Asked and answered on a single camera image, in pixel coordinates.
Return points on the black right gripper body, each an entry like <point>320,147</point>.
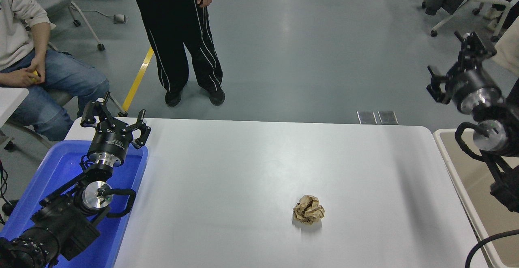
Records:
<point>470,83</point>

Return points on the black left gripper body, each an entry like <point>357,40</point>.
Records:
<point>109,142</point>

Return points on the small yellow object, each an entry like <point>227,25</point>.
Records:
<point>35,76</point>

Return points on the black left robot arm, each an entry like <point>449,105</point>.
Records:
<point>65,223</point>

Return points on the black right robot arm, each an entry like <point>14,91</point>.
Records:
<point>498,138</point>

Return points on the person's left forearm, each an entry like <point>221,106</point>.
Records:
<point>40,41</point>

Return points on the person's right hand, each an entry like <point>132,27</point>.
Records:
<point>18,77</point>

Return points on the grey seat chair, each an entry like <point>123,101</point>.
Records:
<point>61,97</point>

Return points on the person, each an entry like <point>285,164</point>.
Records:
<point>174,28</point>
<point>510,16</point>
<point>16,28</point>

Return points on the blue plastic tray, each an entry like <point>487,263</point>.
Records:
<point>61,166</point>

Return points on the metal floor outlet plate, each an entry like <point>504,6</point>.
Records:
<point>367,117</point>
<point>388,117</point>

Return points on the white side table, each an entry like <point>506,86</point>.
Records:
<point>10,101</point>

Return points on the small grey floor device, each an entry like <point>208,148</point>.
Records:
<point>120,18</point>

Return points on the large pale bin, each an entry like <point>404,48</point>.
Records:
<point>466,187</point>

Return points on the crumpled tan paper ball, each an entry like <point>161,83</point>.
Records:
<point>308,210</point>

